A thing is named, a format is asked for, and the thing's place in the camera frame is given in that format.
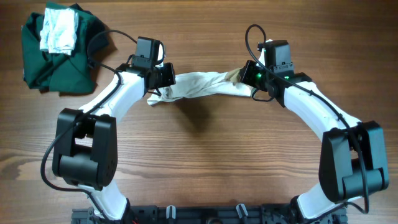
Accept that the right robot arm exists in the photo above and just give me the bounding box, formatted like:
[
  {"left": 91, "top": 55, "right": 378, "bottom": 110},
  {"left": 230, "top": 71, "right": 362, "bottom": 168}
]
[{"left": 239, "top": 40, "right": 389, "bottom": 223}]

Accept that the dark green folded garment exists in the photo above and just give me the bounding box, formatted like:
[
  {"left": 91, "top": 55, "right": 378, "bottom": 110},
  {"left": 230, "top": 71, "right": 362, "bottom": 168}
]
[{"left": 21, "top": 3, "right": 109, "bottom": 95}]

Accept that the white tan green shirt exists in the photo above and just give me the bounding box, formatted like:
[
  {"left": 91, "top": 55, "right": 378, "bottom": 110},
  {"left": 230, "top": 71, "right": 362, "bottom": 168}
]
[{"left": 147, "top": 68, "right": 253, "bottom": 106}]

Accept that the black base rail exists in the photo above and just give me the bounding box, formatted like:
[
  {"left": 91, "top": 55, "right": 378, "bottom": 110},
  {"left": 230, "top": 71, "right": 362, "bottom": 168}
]
[{"left": 70, "top": 204, "right": 348, "bottom": 224}]

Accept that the light patterned folded cloth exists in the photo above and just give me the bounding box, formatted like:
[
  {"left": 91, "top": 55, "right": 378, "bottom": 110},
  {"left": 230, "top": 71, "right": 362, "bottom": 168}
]
[{"left": 39, "top": 8, "right": 79, "bottom": 56}]

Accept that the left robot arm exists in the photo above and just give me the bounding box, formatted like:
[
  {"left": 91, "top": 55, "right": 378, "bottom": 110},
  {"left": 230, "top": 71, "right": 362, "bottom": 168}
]
[{"left": 46, "top": 37, "right": 175, "bottom": 223}]

